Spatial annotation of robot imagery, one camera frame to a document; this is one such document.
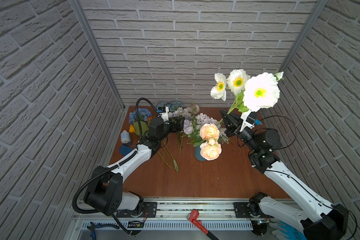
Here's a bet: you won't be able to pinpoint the white poppy flower stem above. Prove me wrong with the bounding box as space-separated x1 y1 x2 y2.
210 69 284 113

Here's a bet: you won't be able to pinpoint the orange small flower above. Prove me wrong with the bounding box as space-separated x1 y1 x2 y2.
129 125 136 133

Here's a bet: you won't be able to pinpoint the lilac white flower bouquet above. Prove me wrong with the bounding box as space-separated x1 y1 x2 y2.
171 107 195 128

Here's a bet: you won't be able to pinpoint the dusty blue hydrangea flower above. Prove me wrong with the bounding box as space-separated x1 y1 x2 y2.
155 101 183 112

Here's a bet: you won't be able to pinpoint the red pipe wrench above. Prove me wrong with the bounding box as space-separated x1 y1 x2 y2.
188 209 219 240

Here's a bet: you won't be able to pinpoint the pink white hydrangea bouquet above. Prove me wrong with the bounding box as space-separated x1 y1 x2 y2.
183 113 229 147

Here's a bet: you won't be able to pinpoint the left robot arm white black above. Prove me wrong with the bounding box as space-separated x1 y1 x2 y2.
72 107 185 236

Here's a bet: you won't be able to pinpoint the blue work glove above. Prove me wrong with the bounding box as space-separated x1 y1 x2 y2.
276 222 307 240

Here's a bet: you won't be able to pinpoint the peach rose flower stem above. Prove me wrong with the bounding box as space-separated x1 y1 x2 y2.
200 124 222 161

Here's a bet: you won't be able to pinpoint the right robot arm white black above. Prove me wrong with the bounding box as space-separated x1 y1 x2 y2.
220 110 353 240

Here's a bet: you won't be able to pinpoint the blue handled pliers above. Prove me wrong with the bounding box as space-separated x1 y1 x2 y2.
87 222 120 240

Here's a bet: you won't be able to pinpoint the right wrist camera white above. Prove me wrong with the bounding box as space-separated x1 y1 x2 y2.
240 111 262 132

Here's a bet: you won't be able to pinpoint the blue ceramic vase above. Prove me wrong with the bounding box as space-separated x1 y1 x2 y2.
194 146 206 162

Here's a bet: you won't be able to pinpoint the white tape roll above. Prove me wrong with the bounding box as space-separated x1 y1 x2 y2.
121 130 132 145

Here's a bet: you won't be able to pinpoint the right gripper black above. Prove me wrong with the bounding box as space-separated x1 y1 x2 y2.
223 112 261 155

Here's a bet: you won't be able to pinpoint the aluminium mounting rail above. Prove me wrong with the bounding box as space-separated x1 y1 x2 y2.
73 196 322 232

